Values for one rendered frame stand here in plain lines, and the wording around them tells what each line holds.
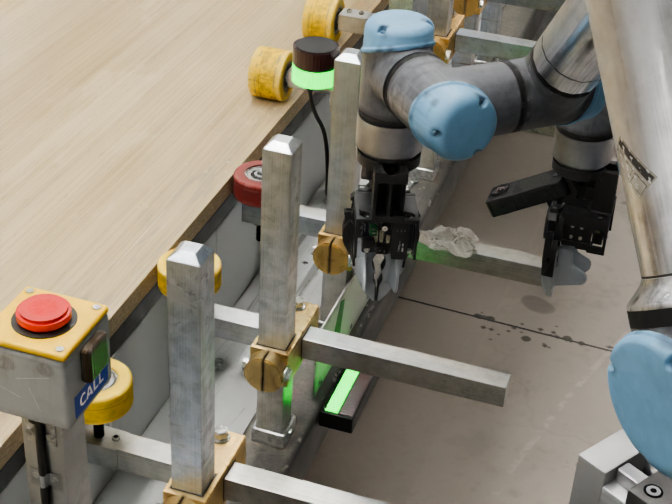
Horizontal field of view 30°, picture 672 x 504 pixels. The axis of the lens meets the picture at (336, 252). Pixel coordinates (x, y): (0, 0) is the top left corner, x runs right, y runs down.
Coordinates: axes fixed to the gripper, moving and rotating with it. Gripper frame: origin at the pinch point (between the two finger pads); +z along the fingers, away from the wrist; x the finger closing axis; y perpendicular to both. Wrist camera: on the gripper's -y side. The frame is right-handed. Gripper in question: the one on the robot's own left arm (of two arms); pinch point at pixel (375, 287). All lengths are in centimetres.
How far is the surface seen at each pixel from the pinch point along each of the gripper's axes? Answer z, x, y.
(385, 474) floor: 92, 12, -68
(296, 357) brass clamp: 9.1, -9.3, 2.4
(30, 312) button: -31, -30, 51
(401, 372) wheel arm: 9.1, 3.5, 4.9
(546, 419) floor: 92, 49, -86
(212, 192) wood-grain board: 1.8, -21.1, -25.0
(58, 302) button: -31, -28, 49
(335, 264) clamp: 7.8, -4.0, -16.9
